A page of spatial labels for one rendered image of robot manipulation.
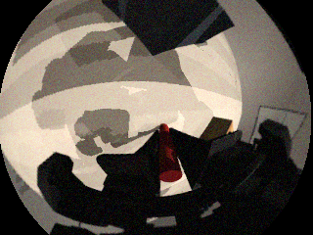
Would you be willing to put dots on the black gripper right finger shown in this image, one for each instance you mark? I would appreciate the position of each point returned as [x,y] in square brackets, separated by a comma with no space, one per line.
[195,154]

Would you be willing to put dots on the dark red peg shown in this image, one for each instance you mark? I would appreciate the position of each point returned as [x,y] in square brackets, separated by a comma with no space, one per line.
[169,167]

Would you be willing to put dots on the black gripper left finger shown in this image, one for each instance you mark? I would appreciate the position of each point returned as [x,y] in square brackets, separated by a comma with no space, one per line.
[143,162]

